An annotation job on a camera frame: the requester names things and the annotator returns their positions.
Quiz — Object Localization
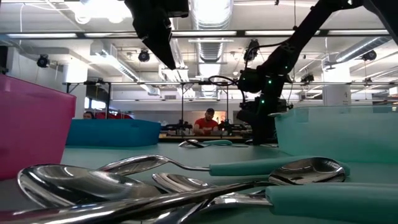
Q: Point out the scattered spoons on mat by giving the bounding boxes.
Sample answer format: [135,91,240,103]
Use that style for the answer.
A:
[0,142,398,224]

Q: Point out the black ceiling camera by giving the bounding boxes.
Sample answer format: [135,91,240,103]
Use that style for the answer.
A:
[36,55,50,68]
[362,49,377,62]
[243,39,261,63]
[137,49,150,63]
[300,73,315,85]

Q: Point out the distant black metal frame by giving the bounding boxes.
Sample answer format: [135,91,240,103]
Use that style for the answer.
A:
[62,80,398,139]

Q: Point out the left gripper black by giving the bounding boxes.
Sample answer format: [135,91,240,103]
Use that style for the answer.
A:
[124,0,177,70]

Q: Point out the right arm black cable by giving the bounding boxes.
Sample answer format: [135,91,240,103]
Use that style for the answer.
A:
[207,75,248,105]

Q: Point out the mint green handled spoon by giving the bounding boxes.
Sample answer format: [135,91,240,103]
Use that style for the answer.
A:
[98,154,351,177]
[178,138,234,149]
[17,164,398,224]

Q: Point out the slanted silver duct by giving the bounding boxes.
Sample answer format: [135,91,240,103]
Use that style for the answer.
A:
[335,35,393,63]

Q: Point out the distant wooden workbench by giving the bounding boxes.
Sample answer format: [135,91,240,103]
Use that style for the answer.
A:
[159,133,245,143]

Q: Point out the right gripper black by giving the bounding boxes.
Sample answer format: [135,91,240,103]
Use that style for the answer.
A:
[252,98,294,146]

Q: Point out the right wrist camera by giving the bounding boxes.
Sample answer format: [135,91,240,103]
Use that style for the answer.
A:
[236,100,259,124]

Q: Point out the blue plastic bin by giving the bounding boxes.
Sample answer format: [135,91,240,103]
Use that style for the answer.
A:
[65,119,162,147]

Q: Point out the light blue handled spoon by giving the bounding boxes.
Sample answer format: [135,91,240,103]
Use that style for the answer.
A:
[151,172,398,196]

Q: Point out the red object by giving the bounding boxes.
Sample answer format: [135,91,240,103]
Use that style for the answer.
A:
[95,111,134,121]

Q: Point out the white pillar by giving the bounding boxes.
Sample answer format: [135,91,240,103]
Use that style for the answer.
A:
[322,63,353,106]

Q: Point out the silver ventilation duct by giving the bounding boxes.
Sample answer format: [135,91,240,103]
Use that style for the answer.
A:
[189,0,234,100]

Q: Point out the pink plastic bin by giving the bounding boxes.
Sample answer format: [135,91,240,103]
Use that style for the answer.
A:
[0,73,77,181]

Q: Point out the black overhead frame beam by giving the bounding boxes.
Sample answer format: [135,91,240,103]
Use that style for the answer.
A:
[0,29,398,40]

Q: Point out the teal plastic bin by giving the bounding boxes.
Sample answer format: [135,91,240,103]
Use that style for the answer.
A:
[269,105,398,165]

